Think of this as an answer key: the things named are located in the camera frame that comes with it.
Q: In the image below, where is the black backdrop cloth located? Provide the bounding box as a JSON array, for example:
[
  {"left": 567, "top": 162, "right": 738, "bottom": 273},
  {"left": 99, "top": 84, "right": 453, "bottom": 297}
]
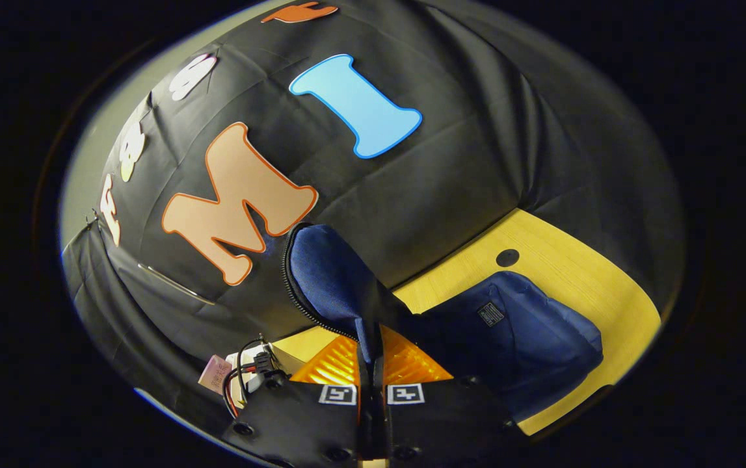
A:
[{"left": 60, "top": 0, "right": 686, "bottom": 417}]

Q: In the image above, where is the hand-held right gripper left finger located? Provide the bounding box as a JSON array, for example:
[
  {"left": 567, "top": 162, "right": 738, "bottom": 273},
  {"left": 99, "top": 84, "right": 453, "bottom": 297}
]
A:
[{"left": 223, "top": 335, "right": 373, "bottom": 465}]

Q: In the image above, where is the blue schoolbag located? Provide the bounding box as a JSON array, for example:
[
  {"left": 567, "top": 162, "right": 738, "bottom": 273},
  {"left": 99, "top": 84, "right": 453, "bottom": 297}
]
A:
[{"left": 282, "top": 223, "right": 604, "bottom": 423}]

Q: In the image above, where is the pink book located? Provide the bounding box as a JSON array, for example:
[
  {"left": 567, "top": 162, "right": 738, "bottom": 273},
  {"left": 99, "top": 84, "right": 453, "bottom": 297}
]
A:
[{"left": 198, "top": 354, "right": 233, "bottom": 395}]

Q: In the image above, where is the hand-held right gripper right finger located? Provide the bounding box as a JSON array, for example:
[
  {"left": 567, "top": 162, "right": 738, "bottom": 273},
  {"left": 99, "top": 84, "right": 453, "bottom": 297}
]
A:
[{"left": 376, "top": 325, "right": 523, "bottom": 465}]

